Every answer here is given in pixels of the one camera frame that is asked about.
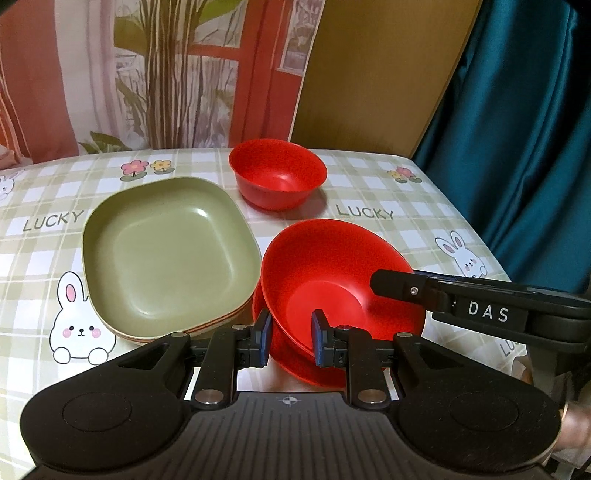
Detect teal curtain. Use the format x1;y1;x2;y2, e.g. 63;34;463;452
411;0;591;298

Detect person's right forearm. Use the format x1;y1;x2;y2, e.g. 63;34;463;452
561;401;591;459

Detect printed wall tapestry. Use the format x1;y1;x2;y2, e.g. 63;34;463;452
0;0;325;163

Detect wooden board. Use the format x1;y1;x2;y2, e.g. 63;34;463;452
290;0;484;156

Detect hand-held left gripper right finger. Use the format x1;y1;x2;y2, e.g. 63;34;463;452
311;309;469;409

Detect green square plate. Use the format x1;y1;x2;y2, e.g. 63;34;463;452
82;176;263;334

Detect plates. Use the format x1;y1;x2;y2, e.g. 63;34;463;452
92;300;254;345

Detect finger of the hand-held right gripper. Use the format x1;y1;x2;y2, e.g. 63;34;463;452
370;269;455;315

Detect checked bunny tablecloth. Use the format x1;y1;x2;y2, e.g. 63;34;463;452
0;147;536;418

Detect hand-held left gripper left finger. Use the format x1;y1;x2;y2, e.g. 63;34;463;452
115;308;274;411

